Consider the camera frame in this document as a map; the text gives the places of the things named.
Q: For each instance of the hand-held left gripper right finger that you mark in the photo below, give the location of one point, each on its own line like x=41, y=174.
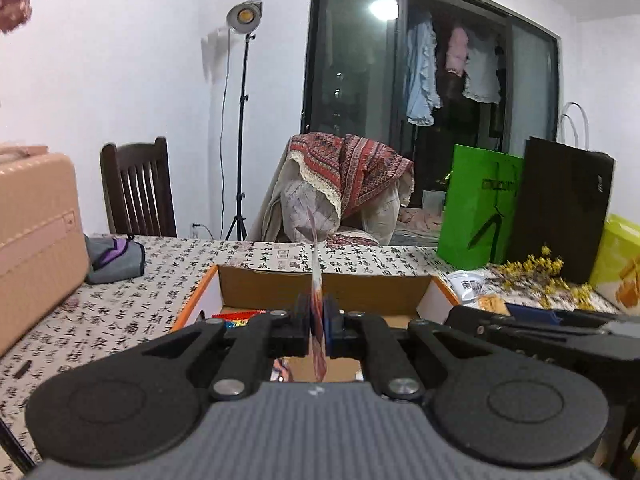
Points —
x=331, y=322

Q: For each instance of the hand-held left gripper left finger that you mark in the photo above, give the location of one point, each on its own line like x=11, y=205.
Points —
x=304, y=320

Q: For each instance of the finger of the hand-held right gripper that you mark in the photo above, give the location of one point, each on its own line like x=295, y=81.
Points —
x=540, y=340
x=535, y=312

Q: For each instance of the orange cardboard box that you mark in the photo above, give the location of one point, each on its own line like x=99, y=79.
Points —
x=350, y=290

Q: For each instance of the silver white snack packet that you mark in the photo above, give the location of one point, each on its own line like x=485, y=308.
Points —
x=316, y=280

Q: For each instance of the white black-lettered snack packet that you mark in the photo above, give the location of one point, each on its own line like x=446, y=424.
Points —
x=467, y=285

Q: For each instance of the brown biscuit packet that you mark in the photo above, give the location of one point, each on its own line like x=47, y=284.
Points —
x=492, y=304

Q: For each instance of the yellow flower sprig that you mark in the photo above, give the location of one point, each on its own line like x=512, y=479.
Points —
x=540, y=265

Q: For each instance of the red yellow snack packet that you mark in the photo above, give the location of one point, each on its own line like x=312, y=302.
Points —
x=235, y=319

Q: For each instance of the yellow-green gift box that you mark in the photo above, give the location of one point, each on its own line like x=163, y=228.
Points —
x=620, y=260

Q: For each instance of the black paper bag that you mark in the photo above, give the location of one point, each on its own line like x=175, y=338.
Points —
x=565, y=210

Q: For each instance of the chair draped with cloths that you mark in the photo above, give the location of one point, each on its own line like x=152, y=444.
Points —
x=295, y=200

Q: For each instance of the green paper bag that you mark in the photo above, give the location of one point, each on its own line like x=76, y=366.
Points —
x=470, y=210

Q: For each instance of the red patterned cloth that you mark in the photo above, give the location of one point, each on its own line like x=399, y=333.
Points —
x=370, y=170

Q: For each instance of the grey purple pouch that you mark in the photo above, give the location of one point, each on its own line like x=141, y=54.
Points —
x=115, y=265

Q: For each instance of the dark wooden chair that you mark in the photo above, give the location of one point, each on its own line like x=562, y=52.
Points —
x=137, y=185

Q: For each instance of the dark framed glass door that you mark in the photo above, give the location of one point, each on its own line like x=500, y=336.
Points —
x=350, y=85

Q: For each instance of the white hanging garment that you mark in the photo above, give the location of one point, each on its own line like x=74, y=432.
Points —
x=482, y=75

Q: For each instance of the light blue hanging garment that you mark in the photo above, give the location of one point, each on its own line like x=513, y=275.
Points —
x=420, y=80

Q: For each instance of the pink hanging garment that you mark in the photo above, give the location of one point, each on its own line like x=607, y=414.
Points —
x=456, y=52

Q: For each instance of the pink hard-shell suitcase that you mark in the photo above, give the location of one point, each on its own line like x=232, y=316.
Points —
x=35, y=240

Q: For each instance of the studio light on stand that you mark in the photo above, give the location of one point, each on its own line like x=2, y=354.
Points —
x=245, y=12

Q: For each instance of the white wall socket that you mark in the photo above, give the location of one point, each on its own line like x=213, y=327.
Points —
x=195, y=229

